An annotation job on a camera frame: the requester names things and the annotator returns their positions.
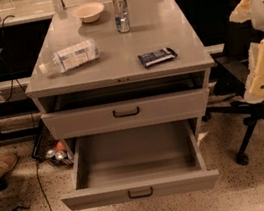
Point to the dark blue snack packet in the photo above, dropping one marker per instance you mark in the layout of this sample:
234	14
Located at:
158	56

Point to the grey drawer cabinet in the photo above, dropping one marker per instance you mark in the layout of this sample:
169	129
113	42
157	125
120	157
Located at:
117	75

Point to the silver drink can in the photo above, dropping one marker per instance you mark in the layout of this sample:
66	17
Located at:
120	9

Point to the clear plastic water bottle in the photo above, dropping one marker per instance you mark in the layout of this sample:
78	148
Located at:
71	57

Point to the grey top drawer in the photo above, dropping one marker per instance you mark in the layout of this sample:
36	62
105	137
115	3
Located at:
127	114

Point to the grey drawer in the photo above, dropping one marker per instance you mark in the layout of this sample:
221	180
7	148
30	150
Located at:
127	114
139	163

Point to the beige bowl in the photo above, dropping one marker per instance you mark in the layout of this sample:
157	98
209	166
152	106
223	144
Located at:
89	12

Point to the black office chair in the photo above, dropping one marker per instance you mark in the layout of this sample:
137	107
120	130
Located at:
232	74

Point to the wire basket with cans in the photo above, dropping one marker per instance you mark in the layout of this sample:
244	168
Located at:
45	149

